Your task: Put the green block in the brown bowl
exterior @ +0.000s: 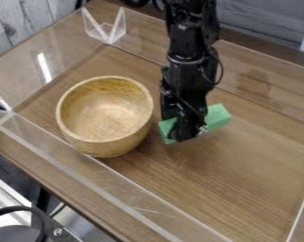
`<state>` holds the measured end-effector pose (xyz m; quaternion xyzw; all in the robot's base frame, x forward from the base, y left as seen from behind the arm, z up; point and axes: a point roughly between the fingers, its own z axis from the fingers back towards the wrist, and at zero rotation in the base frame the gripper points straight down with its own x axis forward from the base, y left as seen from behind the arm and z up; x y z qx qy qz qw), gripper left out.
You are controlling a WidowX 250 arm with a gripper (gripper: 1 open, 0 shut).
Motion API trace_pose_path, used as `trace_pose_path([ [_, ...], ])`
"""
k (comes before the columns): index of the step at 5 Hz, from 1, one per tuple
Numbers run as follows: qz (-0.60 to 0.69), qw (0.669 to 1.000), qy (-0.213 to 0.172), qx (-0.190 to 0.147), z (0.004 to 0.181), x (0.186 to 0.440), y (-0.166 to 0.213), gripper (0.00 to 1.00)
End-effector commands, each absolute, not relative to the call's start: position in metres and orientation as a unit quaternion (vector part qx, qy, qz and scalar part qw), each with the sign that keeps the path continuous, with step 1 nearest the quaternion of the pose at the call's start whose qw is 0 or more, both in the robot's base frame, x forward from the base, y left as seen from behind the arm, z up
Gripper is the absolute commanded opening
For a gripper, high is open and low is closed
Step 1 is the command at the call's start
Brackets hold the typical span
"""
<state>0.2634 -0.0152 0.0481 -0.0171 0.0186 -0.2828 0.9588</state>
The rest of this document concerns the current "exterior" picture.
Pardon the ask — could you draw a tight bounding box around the clear acrylic corner bracket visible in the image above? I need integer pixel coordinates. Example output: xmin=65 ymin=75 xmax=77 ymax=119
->
xmin=81 ymin=8 xmax=126 ymax=44

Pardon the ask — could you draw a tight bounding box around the grey metal base plate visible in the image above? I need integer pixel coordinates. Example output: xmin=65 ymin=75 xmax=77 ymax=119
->
xmin=0 ymin=225 xmax=82 ymax=242

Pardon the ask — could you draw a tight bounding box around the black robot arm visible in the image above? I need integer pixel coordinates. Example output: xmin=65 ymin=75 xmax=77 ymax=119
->
xmin=159 ymin=0 xmax=222 ymax=142

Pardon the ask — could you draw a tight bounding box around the clear acrylic front wall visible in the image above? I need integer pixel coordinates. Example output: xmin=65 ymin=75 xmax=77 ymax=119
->
xmin=0 ymin=111 xmax=231 ymax=242

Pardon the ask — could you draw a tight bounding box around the black cable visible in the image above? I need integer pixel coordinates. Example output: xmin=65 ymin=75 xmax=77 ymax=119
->
xmin=0 ymin=205 xmax=47 ymax=242

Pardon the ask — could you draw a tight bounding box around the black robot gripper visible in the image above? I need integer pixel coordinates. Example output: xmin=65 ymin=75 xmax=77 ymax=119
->
xmin=159 ymin=56 xmax=222 ymax=142

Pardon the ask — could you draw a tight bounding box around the green rectangular block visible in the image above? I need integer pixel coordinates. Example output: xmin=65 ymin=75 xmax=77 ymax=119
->
xmin=157 ymin=103 xmax=231 ymax=145

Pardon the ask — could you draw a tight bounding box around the brown wooden bowl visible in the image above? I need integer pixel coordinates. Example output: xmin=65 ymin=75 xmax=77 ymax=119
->
xmin=55 ymin=76 xmax=153 ymax=158

